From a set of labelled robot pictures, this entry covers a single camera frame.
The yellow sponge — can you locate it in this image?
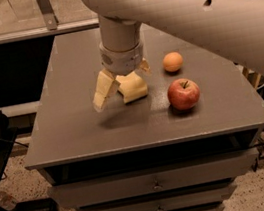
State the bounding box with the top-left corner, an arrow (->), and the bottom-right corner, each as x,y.
116,72 -> 148,103

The grey drawer cabinet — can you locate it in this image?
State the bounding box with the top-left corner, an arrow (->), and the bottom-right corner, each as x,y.
25,27 -> 264,211

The top grey drawer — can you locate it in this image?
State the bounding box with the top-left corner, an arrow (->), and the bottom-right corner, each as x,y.
48,148 -> 258,208

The metal railing with glass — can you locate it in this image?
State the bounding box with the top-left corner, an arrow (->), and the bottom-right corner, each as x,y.
0,0 -> 98,44

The red apple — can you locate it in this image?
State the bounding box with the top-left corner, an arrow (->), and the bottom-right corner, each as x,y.
167,78 -> 200,111

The middle grey drawer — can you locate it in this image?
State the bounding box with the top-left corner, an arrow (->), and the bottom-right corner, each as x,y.
78,182 -> 237,211

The orange fruit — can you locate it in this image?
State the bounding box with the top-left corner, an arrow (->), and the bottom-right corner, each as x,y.
162,51 -> 183,73

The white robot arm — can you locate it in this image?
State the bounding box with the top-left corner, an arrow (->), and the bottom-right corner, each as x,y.
81,0 -> 264,78

